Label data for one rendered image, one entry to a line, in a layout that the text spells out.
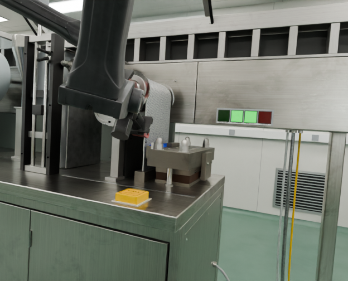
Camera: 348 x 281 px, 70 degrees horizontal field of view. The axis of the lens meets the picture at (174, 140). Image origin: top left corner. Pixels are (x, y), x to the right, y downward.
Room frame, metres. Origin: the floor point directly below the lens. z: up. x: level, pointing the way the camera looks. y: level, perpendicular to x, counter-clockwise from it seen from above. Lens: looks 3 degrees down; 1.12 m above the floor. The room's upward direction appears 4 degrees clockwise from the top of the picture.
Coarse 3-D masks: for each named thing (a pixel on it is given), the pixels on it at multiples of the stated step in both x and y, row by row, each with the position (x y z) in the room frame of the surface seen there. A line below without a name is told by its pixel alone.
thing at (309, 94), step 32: (160, 64) 1.30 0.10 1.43; (192, 64) 1.24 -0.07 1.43; (224, 64) 1.18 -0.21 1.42; (256, 64) 1.13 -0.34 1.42; (288, 64) 1.08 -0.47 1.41; (320, 64) 1.04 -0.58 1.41; (192, 96) 1.24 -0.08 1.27; (224, 96) 1.18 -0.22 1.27; (256, 96) 1.13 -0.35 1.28; (288, 96) 1.08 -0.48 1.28; (320, 96) 1.04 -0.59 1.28; (288, 128) 1.08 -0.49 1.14; (320, 128) 1.03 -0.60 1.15
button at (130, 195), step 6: (120, 192) 0.69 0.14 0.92; (126, 192) 0.70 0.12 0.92; (132, 192) 0.70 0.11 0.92; (138, 192) 0.70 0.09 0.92; (144, 192) 0.71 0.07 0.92; (120, 198) 0.68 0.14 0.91; (126, 198) 0.67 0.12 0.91; (132, 198) 0.67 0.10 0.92; (138, 198) 0.67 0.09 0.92; (144, 198) 0.70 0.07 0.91
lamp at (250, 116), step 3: (246, 111) 1.13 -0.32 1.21; (246, 114) 1.13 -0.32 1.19; (249, 114) 1.13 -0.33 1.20; (252, 114) 1.12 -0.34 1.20; (255, 114) 1.12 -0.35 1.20; (246, 117) 1.13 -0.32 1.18; (249, 117) 1.13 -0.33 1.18; (252, 117) 1.12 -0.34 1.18; (255, 117) 1.12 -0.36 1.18; (246, 120) 1.13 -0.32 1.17; (249, 120) 1.13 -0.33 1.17; (252, 120) 1.12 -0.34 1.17; (255, 120) 1.12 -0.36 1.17
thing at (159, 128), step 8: (152, 104) 1.01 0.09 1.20; (152, 112) 1.01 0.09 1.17; (160, 112) 1.08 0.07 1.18; (168, 112) 1.16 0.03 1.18; (160, 120) 1.08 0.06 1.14; (168, 120) 1.17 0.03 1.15; (152, 128) 1.02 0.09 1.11; (160, 128) 1.09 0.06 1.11; (168, 128) 1.18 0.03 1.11; (152, 136) 1.02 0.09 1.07; (160, 136) 1.09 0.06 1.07; (144, 144) 0.96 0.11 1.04
